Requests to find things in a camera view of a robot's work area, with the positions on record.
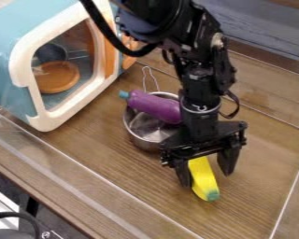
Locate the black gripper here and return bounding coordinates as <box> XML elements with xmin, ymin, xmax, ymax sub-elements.
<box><xmin>161</xmin><ymin>98</ymin><xmax>249</xmax><ymax>188</ymax></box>

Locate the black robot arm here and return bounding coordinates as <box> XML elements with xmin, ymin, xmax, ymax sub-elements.
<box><xmin>114</xmin><ymin>0</ymin><xmax>248</xmax><ymax>187</ymax></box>

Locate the yellow toy banana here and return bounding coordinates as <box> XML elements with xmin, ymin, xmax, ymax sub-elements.
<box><xmin>189</xmin><ymin>157</ymin><xmax>221</xmax><ymax>202</ymax></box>

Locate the silver metal pot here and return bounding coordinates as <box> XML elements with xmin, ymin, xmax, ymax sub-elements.
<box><xmin>123</xmin><ymin>66</ymin><xmax>182</xmax><ymax>151</ymax></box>

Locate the purple toy eggplant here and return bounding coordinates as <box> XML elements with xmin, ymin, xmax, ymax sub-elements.
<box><xmin>119</xmin><ymin>90</ymin><xmax>182</xmax><ymax>124</ymax></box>

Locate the orange plate in microwave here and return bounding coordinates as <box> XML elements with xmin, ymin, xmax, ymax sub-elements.
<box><xmin>32</xmin><ymin>61</ymin><xmax>80</xmax><ymax>94</ymax></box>

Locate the blue toy microwave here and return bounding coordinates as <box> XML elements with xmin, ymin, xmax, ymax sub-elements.
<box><xmin>0</xmin><ymin>0</ymin><xmax>137</xmax><ymax>132</ymax></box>

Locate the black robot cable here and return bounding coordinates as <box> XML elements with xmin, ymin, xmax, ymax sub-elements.
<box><xmin>79</xmin><ymin>0</ymin><xmax>242</xmax><ymax>120</ymax></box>

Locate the black cable lower left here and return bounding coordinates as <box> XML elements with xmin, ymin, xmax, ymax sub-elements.
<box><xmin>0</xmin><ymin>211</ymin><xmax>43</xmax><ymax>239</ymax></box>

